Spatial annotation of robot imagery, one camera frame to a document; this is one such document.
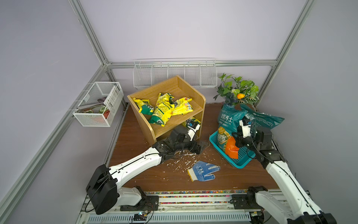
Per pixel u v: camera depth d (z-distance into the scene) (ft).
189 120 2.78
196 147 2.15
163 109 2.18
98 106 2.48
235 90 2.53
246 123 2.21
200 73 3.41
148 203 2.42
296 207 1.34
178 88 2.79
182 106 2.28
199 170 2.77
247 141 2.24
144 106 2.13
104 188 1.30
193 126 2.15
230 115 2.57
